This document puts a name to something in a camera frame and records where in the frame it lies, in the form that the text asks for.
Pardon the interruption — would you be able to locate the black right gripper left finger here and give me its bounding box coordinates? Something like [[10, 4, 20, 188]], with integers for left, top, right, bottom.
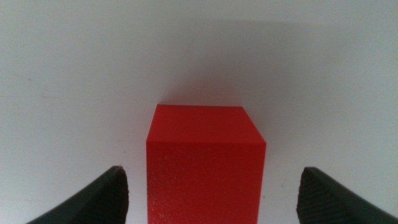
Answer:
[[26, 166, 130, 224]]

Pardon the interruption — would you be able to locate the red cube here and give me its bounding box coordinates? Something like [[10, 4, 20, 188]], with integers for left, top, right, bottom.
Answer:
[[146, 104, 267, 224]]

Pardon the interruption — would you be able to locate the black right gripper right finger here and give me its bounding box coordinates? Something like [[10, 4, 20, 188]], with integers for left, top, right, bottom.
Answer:
[[296, 167, 398, 224]]

